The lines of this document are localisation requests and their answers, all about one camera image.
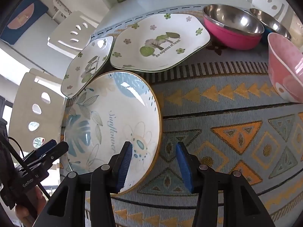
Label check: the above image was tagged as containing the large window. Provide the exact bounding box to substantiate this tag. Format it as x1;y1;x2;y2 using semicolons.
0;95;15;133

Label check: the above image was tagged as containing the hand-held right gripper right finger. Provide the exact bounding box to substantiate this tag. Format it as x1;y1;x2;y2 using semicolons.
176;141;276;227

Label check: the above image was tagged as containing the blue cloth with orange patch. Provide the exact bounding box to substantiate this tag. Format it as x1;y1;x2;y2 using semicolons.
0;0;49;45

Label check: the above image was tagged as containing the patterned woven table mat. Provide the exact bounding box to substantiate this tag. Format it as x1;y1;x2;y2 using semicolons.
64;5;303;227

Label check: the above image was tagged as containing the round leaf print plate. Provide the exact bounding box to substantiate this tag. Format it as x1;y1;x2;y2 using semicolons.
62;70;163;195

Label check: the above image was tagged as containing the pink dotted ceramic bowl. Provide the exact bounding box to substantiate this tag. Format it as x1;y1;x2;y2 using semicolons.
267;32;303;103

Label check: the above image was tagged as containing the black cable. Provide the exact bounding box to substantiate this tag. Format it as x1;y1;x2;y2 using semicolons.
6;136;52;199

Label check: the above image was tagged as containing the person's left hand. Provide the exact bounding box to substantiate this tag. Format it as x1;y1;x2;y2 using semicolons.
15;187;49;223

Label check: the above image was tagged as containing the blue steel bowl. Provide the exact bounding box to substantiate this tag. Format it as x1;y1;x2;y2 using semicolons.
249;8;292;45

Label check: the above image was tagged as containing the large hexagonal tree print plate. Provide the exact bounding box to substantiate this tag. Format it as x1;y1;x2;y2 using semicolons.
109;13;211;72

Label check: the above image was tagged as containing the pink steel bowl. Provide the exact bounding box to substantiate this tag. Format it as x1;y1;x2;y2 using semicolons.
202;4;265;51

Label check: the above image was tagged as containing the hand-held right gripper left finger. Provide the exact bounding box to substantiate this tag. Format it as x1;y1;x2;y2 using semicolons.
39;141;133;227

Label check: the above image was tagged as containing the white refrigerator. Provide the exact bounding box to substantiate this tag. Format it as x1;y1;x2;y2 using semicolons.
0;0;65;81

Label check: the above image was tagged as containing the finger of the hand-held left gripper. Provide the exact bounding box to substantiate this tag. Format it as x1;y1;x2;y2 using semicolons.
35;139;58;158
41;141;70;169

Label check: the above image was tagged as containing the small hexagonal tree print plate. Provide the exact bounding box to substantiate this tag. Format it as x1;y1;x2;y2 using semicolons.
60;36;114;99

